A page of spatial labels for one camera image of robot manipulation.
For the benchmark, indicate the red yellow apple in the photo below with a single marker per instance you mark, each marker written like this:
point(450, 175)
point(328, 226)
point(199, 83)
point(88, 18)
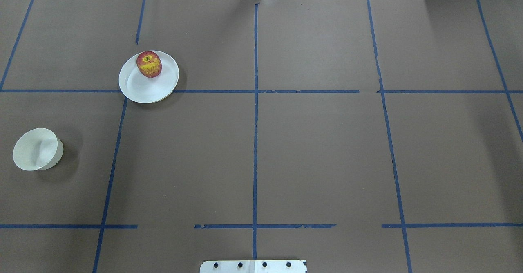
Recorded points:
point(149, 64)

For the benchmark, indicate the white bowl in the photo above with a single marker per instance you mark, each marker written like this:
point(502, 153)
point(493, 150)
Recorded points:
point(37, 149)

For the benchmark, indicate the brown paper table cover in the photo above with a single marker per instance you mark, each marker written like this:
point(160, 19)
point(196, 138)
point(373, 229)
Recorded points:
point(372, 136)

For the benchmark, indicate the white metal base plate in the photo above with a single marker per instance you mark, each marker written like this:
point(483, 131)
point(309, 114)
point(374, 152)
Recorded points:
point(254, 266)

